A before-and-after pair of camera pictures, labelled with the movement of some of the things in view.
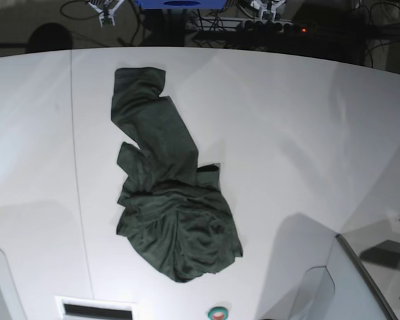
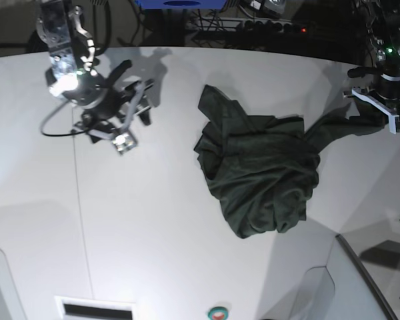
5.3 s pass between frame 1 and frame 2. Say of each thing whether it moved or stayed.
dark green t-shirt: moved
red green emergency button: stayed
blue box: stayed
